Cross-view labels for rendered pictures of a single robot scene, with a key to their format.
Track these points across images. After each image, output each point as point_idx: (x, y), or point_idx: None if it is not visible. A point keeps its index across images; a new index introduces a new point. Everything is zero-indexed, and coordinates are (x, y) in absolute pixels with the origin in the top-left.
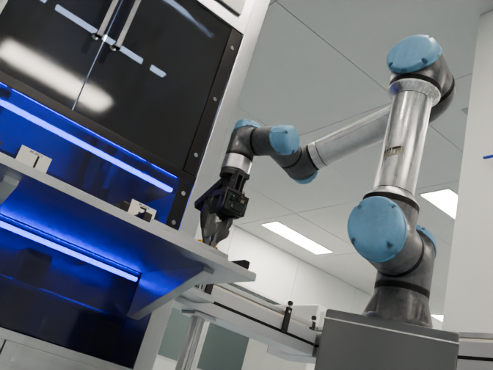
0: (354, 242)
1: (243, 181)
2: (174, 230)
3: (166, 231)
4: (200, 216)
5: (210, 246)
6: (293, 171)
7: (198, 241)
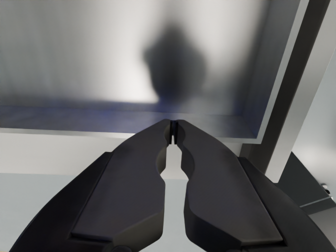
0: None
1: None
2: (16, 131)
3: (10, 172)
4: (58, 198)
5: (172, 140)
6: None
7: (120, 135)
